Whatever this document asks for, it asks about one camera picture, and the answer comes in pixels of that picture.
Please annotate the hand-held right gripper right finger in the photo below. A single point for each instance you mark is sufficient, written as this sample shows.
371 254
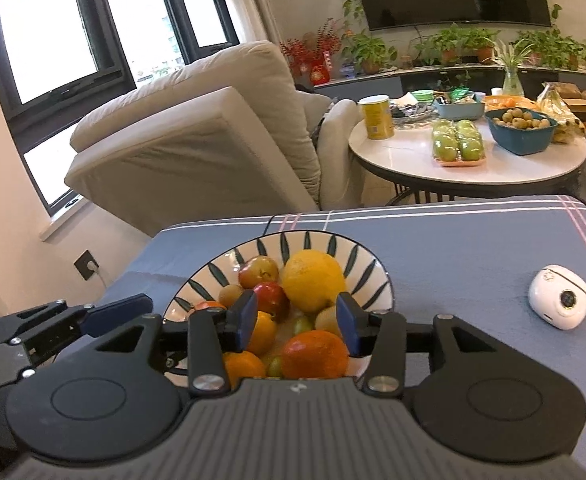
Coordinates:
348 322

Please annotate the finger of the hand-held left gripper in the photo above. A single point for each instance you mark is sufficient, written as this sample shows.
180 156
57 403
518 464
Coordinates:
3 370
118 312

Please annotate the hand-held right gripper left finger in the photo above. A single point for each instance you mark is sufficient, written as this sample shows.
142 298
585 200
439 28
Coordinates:
248 317

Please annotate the orange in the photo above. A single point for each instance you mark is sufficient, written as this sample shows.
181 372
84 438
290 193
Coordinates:
208 306
245 367
315 355
264 332

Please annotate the brown kiwi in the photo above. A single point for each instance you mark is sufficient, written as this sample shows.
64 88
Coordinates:
231 294

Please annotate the red yellow nectarine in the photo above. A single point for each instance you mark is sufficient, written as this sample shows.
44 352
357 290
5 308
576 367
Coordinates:
258 270
273 300

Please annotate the white striped ceramic bowl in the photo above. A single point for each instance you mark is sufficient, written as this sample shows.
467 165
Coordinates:
368 280

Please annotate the small green fruit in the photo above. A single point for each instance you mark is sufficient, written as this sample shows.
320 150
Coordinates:
300 324
273 366

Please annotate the yellow lemon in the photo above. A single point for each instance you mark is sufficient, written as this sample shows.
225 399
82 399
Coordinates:
313 280

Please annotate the round white coffee table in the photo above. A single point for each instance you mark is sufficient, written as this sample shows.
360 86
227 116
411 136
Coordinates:
408 160

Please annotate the beige recliner armchair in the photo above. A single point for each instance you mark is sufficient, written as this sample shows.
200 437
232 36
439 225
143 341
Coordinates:
183 135

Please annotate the yellow canister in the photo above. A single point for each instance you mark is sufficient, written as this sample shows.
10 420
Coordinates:
377 117

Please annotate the wrapped green apples tray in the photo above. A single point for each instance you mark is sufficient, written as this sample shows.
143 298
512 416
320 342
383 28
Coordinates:
460 142

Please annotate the small white round device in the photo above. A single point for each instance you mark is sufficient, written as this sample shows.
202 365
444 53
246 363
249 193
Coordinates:
559 297

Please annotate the green plastic dish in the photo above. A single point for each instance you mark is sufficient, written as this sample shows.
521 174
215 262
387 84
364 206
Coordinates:
422 95

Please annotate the light blue plastic basket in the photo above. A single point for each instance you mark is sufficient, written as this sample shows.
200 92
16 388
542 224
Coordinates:
460 110

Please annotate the teal plastic bowl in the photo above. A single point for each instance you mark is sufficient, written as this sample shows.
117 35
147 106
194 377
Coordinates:
520 142

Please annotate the dark television cabinet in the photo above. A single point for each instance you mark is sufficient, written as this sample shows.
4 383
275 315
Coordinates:
413 77

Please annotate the pile of longans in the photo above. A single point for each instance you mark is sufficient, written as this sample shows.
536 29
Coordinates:
520 119

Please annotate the orange basket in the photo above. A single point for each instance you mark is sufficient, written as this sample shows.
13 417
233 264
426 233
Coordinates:
503 102

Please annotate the red flower arrangement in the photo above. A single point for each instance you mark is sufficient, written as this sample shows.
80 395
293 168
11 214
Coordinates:
305 50

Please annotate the spider plant in glass vase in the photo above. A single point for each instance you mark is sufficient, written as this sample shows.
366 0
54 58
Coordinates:
513 85

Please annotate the banana bunch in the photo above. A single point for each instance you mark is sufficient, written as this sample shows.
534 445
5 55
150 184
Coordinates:
555 105

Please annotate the black framed window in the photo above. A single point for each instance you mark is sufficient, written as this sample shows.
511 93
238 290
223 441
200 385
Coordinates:
173 10

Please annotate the white curtain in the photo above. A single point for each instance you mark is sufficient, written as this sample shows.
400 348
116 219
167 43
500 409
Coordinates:
253 0

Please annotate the cardboard box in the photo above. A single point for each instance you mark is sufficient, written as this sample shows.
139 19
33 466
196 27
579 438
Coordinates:
585 105

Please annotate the black wall socket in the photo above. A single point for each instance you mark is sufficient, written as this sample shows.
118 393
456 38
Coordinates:
83 260

